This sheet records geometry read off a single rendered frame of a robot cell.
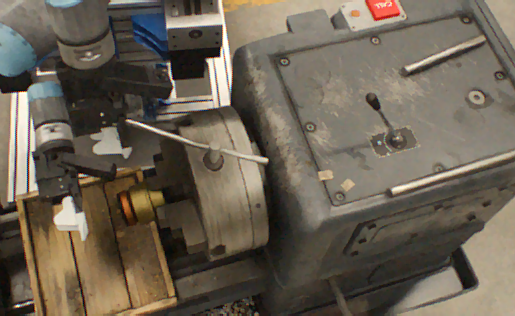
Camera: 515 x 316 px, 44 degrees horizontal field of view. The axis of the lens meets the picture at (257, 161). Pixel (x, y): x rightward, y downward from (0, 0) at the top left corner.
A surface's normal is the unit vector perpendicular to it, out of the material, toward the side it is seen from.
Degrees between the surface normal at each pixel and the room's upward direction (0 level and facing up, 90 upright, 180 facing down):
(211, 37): 90
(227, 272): 0
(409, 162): 0
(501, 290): 0
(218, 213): 45
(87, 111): 73
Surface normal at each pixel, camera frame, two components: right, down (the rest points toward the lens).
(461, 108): 0.07, -0.45
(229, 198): 0.24, 0.14
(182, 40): 0.14, 0.89
